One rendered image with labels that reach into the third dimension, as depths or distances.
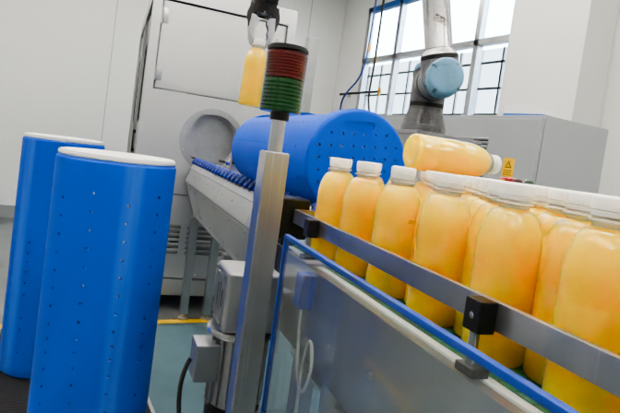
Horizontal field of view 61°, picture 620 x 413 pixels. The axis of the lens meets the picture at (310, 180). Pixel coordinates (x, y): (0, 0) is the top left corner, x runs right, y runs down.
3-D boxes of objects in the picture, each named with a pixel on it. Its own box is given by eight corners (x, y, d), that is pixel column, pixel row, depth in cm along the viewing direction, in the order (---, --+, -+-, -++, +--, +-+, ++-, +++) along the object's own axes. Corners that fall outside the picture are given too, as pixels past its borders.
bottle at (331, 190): (302, 253, 107) (315, 162, 106) (323, 252, 113) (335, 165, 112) (329, 262, 103) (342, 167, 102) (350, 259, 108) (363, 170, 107)
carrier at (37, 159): (-6, 383, 187) (81, 377, 200) (20, 136, 183) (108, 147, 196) (0, 350, 213) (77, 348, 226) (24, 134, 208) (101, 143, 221)
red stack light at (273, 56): (297, 84, 85) (300, 60, 84) (311, 81, 79) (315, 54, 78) (258, 77, 82) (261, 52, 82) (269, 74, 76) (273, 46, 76)
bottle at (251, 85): (263, 108, 165) (273, 49, 165) (256, 105, 159) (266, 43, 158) (242, 105, 167) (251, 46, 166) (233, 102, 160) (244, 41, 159)
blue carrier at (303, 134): (296, 184, 224) (300, 117, 221) (401, 219, 142) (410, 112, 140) (229, 183, 214) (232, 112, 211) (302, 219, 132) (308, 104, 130)
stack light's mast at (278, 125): (287, 153, 85) (301, 53, 84) (301, 155, 79) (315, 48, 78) (249, 147, 83) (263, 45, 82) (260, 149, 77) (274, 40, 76)
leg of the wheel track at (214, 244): (208, 317, 331) (221, 218, 328) (210, 321, 326) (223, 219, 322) (199, 317, 329) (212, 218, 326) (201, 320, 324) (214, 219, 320)
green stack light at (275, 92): (292, 115, 85) (297, 85, 85) (306, 114, 79) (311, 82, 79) (254, 109, 83) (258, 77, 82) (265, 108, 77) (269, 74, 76)
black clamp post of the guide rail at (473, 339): (470, 367, 57) (482, 294, 57) (488, 379, 54) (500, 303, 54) (453, 367, 56) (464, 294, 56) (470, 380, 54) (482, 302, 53)
